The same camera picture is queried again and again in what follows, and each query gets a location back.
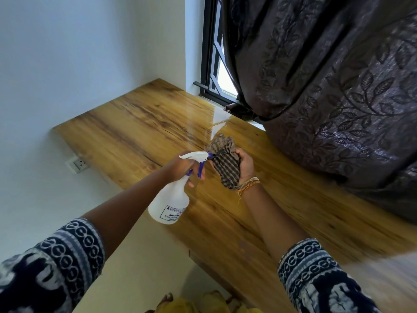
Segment person's right hand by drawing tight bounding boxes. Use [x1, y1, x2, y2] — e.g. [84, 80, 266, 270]
[234, 147, 257, 190]

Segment person's left hand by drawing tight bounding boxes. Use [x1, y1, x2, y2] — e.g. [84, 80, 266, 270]
[164, 151, 206, 189]

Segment brown striped cleaning cloth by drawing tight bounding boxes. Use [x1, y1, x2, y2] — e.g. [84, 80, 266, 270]
[205, 133, 242, 190]

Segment white spray bottle blue trigger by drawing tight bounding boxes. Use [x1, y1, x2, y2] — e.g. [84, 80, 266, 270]
[148, 151, 214, 225]

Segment person's left forearm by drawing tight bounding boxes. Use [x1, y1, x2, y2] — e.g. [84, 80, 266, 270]
[81, 167, 176, 258]

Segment person's right forearm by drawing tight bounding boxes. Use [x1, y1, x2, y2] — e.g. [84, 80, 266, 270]
[241, 184, 310, 261]

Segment gold bangles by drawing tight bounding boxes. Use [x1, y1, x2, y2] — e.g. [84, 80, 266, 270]
[235, 176, 261, 196]

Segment wooden table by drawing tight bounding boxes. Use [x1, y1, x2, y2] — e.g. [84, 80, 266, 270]
[52, 78, 417, 313]

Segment black framed window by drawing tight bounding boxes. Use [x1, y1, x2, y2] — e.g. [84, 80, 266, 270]
[192, 0, 261, 123]

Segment brown leaf-patterned curtain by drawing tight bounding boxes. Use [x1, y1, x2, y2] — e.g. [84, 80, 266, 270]
[221, 0, 417, 224]

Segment yellow garment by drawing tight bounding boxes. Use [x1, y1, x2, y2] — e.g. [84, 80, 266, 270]
[145, 290, 265, 313]

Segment blue white patterned top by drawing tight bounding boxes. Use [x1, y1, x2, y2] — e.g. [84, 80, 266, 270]
[0, 218, 382, 313]

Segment white wall socket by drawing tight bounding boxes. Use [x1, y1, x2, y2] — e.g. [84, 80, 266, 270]
[66, 155, 89, 174]

